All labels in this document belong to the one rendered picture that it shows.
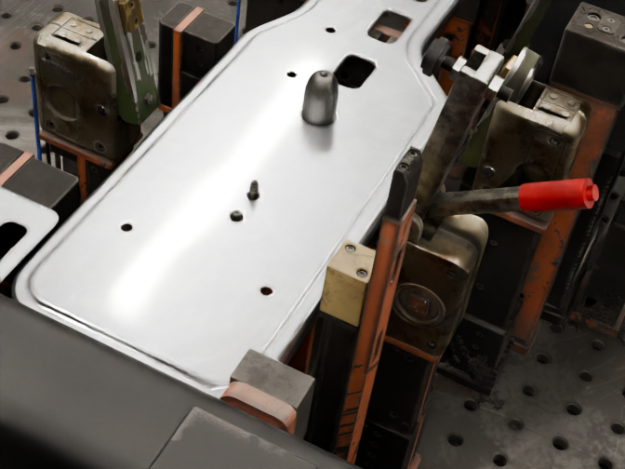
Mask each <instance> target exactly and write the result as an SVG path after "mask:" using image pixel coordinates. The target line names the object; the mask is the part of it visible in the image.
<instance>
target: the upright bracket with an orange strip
mask: <svg viewBox="0 0 625 469"><path fill-rule="evenodd" d="M422 165H423V158H422V155H421V152H420V149H418V148H416V147H413V146H410V147H409V148H408V150H407V151H406V153H405V154H404V156H403V157H402V159H401V160H400V162H399V163H398V165H397V166H396V168H395V169H394V171H393V174H392V181H391V186H390V191H389V195H388V199H387V204H386V208H385V213H384V215H385V216H384V217H383V219H382V223H381V227H380V232H379V240H378V244H377V249H376V254H375V258H374V262H373V267H372V272H371V276H370V280H369V285H368V290H367V294H366V302H365V307H364V311H363V315H362V320H361V325H360V328H359V333H358V338H357V343H356V346H355V351H354V356H353V361H352V369H351V373H350V378H349V381H348V386H347V391H346V396H345V397H346V398H345V400H344V404H343V409H342V413H341V417H340V422H339V430H338V434H337V439H336V444H335V448H334V452H333V454H334V455H336V456H338V457H340V458H341V459H344V460H346V461H348V462H351V463H353V464H354V463H355V459H356V455H357V450H358V447H359V443H360V439H361V434H362V431H363V427H364V423H365V419H366V412H367V408H368V404H369V399H370V396H371V392H372V388H373V384H374V380H375V376H376V372H377V368H378V364H379V357H380V353H381V349H382V344H383V341H384V337H385V333H386V329H387V325H388V321H389V317H390V313H391V309H392V302H393V298H394V294H395V290H396V286H397V282H398V278H399V274H400V270H401V266H402V262H403V258H404V254H405V250H406V243H407V239H408V235H409V231H410V227H411V223H412V219H413V215H414V211H415V207H416V204H417V199H415V196H416V192H417V189H418V185H419V177H420V173H421V170H422Z"/></svg>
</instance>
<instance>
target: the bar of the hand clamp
mask: <svg viewBox="0 0 625 469"><path fill-rule="evenodd" d="M450 49H451V46H450V45H449V40H447V39H445V38H444V37H443V36H441V37H440V38H439V39H436V38H435V39H434V40H433V41H432V43H431V45H430V47H429V48H428V50H427V52H426V54H425V56H424V58H423V60H422V62H421V65H420V68H422V73H423V74H425V75H427V76H429V77H431V76H432V75H433V74H434V75H437V74H438V72H439V71H440V69H441V68H442V69H444V70H446V71H448V72H450V75H449V77H448V78H449V79H451V80H452V81H454V84H453V86H452V88H451V89H450V92H449V94H448V96H447V98H446V100H445V104H444V106H443V108H442V110H441V113H440V114H439V116H438V118H437V120H436V122H435V125H434V127H433V129H432V132H431V135H430V137H429V138H428V140H427V142H426V144H425V147H424V149H423V151H422V153H421V155H422V158H423V165H422V170H421V173H420V177H419V185H418V189H417V192H416V196H415V199H417V204H416V207H415V211H414V212H415V213H417V214H418V215H419V216H420V218H421V220H422V221H423V220H425V219H426V218H424V217H425V215H426V213H427V211H428V208H429V206H430V204H431V202H432V200H433V199H434V197H435V196H436V194H438V193H440V191H441V189H442V187H443V184H444V182H445V179H446V177H447V175H448V173H449V171H450V169H451V168H452V166H453V164H454V162H455V160H456V158H457V156H458V154H459V151H460V149H461V147H462V145H463V143H464V141H465V140H466V138H467V136H468V134H469V132H470V130H471V128H472V125H473V123H474V120H475V118H476V116H477V115H478V113H479V111H480V109H481V107H482V105H483V103H484V101H485V99H488V100H490V101H493V100H494V99H495V98H498V99H500V100H502V101H505V102H506V103H507V102H508V100H509V99H510V97H511V95H512V93H513V90H512V89H511V88H509V87H506V86H504V85H503V83H504V81H505V79H504V78H502V77H500V76H498V73H499V70H500V68H501V66H502V64H503V62H504V57H503V56H501V55H499V54H498V53H497V52H495V51H492V50H489V49H487V48H485V47H482V46H480V45H477V46H476V47H475V49H474V50H473V53H472V55H471V57H470V59H469V60H467V59H465V58H463V57H462V56H460V57H459V58H458V60H455V59H453V58H452V57H450V56H448V53H449V51H450ZM467 62H468V64H467ZM466 64H467V65H466Z"/></svg>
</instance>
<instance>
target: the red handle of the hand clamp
mask: <svg viewBox="0 0 625 469"><path fill-rule="evenodd" d="M598 198H599V190H598V187H597V185H596V184H593V183H592V180H591V179H590V178H584V179H573V180H561V181H541V182H530V183H523V184H522V185H521V186H516V187H505V188H494V189H483V190H471V191H460V192H449V193H438V194H436V196H435V197H434V199H433V200H432V202H431V204H430V206H429V208H428V211H427V213H426V215H425V217H424V218H431V217H442V216H455V215H469V214H482V213H495V212H509V211H523V212H524V213H531V212H545V211H559V210H572V209H586V208H592V207H593V204H594V201H597V200H598Z"/></svg>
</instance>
